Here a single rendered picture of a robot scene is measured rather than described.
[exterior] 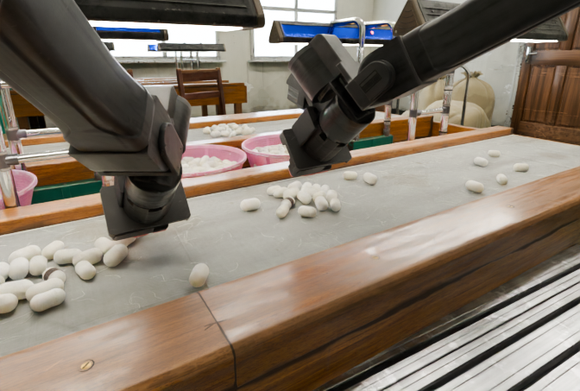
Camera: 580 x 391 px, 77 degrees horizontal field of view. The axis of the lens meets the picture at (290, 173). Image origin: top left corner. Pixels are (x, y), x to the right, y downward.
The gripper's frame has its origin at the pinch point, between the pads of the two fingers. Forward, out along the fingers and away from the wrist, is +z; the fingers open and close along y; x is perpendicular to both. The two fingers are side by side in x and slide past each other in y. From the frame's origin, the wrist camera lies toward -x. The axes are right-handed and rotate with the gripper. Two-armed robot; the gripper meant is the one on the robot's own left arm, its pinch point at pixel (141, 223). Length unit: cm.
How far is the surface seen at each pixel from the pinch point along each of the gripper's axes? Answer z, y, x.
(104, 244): -3.4, 5.5, 2.7
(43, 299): -9.8, 12.4, 8.7
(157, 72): 377, -117, -324
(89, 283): -6.2, 8.1, 7.7
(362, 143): 34, -82, -22
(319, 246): -11.9, -20.8, 12.4
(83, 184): 33.8, 5.8, -22.6
